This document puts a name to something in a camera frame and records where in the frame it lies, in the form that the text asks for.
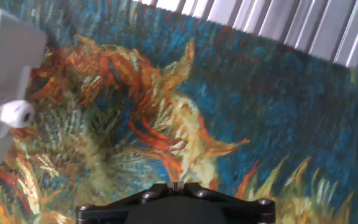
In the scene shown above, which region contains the sunflower painting print tablecloth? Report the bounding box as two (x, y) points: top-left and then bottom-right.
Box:
(0, 0), (358, 224)

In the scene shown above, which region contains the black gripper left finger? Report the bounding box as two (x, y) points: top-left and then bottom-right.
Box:
(75, 182), (176, 224)

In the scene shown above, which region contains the white plastic drawer with knob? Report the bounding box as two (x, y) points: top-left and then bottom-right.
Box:
(0, 5), (48, 172)

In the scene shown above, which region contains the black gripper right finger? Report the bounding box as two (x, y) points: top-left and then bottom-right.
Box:
(176, 182), (277, 224)

